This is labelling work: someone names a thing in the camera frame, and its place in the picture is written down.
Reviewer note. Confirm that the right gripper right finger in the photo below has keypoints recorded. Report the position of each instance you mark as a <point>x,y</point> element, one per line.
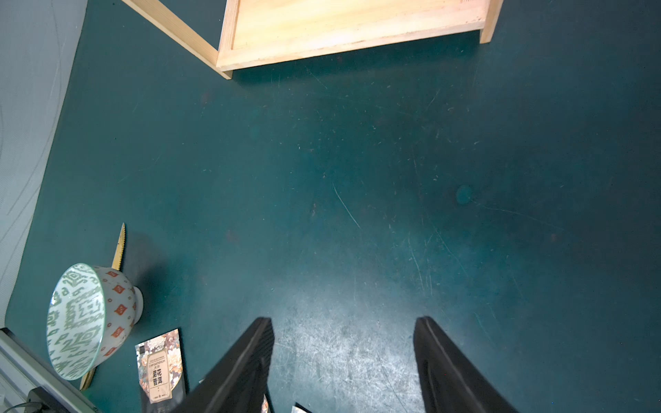
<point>449,382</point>

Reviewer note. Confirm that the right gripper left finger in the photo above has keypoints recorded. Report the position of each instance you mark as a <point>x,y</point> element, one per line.
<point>249,356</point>

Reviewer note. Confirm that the wooden two-tier shelf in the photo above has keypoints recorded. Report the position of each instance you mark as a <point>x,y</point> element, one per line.
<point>256,33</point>

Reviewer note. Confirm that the green patterned bowl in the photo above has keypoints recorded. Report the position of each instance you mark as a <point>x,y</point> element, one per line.
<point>91,314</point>

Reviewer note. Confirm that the gold knife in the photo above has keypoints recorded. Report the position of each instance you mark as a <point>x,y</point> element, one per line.
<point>85,382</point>

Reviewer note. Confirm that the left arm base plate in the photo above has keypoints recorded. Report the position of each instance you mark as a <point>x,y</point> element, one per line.
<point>39,401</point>

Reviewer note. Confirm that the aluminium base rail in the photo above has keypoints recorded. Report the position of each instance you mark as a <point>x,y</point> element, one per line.
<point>21,372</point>

